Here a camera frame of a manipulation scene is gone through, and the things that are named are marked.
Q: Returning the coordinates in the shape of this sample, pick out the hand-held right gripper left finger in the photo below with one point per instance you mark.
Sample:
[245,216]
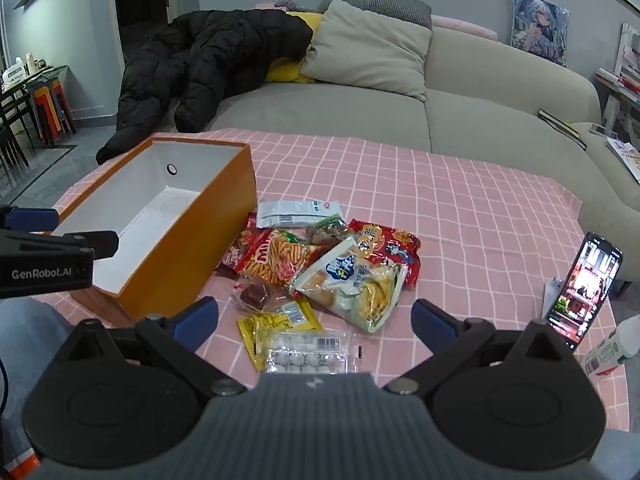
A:
[197,317]

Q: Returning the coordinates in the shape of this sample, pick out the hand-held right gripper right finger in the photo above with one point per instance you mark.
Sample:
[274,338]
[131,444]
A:
[431,321]

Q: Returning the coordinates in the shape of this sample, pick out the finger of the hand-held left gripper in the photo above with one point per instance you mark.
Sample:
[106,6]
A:
[32,217]
[97,244]

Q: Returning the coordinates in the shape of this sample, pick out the yellow snack packet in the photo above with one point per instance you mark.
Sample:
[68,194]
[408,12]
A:
[260,332]

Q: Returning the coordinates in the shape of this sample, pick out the clear red date packet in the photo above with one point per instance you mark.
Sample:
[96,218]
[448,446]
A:
[257,294]

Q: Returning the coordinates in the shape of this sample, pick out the brown chocolate bar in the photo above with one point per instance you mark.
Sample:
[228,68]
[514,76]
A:
[237,255]

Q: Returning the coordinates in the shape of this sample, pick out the orange box with white inside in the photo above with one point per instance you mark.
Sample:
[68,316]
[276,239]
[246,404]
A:
[200,240]

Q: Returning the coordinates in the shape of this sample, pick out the red cartoon snack bag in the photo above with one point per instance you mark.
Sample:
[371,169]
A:
[392,250]

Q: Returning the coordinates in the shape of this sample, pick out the clear bread snack packet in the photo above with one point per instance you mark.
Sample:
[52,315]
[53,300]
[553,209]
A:
[350,285]

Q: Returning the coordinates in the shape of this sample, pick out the red and yellow fries bag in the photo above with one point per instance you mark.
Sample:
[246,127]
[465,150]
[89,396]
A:
[277,260]

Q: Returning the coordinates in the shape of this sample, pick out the clear quail egg pack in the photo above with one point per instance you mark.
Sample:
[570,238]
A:
[310,352]

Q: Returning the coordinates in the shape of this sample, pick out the green biscuit packet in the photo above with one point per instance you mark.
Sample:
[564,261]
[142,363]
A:
[325,230]

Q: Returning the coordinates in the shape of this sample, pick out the white and green snack packet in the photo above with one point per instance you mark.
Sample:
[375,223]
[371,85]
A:
[295,212]

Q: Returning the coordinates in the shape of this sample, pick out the black dining chairs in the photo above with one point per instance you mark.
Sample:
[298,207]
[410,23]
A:
[12,125]

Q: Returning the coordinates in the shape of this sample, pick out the stacked coloured stools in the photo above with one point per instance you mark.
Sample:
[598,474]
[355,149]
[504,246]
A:
[47,105]

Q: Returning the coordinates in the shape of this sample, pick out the pink checkered tablecloth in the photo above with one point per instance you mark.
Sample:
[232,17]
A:
[450,200]

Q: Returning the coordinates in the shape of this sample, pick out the dining table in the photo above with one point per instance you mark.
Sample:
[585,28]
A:
[35,77]

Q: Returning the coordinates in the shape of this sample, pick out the white plastic bag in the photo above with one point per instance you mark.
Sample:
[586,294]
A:
[15,72]

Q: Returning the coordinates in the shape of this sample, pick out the smartphone with lit screen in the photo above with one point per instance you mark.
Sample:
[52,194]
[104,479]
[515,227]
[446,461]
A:
[582,290]

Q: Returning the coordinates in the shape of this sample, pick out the small white bottle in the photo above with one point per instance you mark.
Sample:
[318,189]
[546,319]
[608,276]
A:
[30,62]

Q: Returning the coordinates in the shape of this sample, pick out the white bottle with green label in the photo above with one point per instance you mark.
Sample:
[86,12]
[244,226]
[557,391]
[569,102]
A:
[612,347]

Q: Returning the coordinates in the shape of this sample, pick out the orange flat object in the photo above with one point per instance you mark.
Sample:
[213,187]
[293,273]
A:
[17,467]

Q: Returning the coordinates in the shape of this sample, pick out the beige sofa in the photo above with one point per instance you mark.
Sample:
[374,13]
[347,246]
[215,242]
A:
[350,110]

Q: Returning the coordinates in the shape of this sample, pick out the black puffer jacket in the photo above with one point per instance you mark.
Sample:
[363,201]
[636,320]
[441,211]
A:
[215,50]

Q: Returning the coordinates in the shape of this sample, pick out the dark book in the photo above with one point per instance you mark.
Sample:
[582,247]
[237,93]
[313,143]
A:
[560,125]

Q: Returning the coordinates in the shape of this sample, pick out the white magazine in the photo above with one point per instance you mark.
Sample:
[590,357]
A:
[625,157]

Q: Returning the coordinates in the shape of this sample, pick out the yellow cushion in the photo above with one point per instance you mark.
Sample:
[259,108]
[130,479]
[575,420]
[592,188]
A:
[285,72]

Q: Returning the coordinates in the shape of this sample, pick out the silver phone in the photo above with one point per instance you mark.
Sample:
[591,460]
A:
[602,130]

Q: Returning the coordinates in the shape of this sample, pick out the beige cushion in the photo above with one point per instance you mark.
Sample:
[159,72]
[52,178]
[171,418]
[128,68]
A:
[370,45]

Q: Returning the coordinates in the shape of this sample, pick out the pink cushion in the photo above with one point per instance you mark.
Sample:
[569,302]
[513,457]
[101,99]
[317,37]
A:
[467,27]

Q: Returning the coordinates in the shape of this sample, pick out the grey fuzzy item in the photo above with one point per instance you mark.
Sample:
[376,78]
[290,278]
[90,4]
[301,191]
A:
[286,3]

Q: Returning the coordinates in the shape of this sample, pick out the printed figure pillow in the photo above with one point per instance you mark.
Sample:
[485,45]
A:
[540,25]

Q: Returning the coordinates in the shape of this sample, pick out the grey patterned cushion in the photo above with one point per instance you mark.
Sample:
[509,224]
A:
[380,2]

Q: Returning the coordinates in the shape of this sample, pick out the shelf with books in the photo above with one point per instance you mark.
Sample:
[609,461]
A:
[627,60]

